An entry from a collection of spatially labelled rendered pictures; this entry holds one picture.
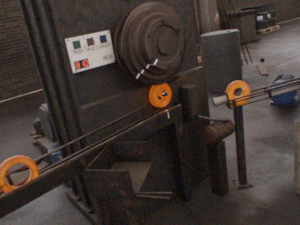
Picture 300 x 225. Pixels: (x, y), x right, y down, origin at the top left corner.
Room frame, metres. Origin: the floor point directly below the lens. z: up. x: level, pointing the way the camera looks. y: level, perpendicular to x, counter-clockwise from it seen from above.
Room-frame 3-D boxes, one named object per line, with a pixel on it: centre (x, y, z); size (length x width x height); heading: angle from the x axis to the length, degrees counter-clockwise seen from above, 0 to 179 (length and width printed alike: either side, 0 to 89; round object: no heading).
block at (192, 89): (1.83, -0.28, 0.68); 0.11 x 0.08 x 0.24; 34
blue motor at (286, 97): (3.30, -1.72, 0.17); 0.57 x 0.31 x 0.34; 144
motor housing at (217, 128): (1.76, -0.44, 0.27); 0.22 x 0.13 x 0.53; 124
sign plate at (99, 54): (1.59, 0.25, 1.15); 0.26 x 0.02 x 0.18; 124
